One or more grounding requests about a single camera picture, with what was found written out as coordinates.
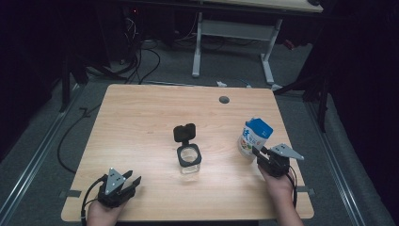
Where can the person's right hand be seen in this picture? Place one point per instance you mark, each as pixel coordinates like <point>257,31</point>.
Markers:
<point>277,185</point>

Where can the person's left hand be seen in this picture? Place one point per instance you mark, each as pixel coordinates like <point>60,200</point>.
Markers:
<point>102,215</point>

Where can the metal floor rail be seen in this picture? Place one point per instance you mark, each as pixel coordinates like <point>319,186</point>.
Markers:
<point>34,160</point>
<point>337,166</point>

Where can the blue and white pouch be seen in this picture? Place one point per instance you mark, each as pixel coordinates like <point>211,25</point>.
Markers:
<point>252,138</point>

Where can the black table grommet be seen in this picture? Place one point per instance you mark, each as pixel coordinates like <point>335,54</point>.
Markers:
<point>224,100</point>

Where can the desk with white metal frame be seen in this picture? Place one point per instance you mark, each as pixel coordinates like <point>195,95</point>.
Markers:
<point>233,29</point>

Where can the clear jar with black lid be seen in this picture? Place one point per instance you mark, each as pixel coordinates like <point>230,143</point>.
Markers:
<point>188,155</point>

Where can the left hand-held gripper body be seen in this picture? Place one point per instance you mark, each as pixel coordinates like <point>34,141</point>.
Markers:
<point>113,190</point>

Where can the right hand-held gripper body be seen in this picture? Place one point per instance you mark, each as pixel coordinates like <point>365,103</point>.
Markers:
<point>276,160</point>

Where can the grey tape strip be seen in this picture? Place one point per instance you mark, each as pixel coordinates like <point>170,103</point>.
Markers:
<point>307,190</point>
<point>70,194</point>

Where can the black metal stand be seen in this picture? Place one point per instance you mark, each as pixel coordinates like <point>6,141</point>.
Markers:
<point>320,94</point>
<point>66,88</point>

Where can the white plug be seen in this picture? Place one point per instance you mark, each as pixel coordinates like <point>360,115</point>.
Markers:
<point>221,83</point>

